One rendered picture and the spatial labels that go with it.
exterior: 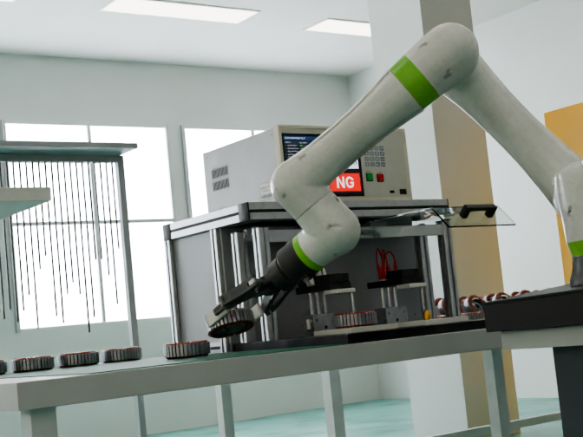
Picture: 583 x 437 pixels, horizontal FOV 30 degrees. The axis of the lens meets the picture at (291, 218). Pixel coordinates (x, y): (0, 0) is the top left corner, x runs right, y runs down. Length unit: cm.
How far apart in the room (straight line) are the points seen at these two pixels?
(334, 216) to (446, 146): 462
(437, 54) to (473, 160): 477
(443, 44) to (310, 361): 71
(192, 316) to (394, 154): 71
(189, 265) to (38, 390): 104
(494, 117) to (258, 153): 74
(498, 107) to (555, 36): 692
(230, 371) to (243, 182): 88
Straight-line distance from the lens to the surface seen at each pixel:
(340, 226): 229
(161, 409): 968
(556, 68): 931
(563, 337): 219
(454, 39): 229
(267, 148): 286
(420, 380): 704
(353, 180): 294
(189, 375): 215
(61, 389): 203
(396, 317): 297
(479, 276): 692
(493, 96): 244
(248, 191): 294
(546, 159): 242
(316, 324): 280
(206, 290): 290
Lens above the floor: 80
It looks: 6 degrees up
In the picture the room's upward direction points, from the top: 6 degrees counter-clockwise
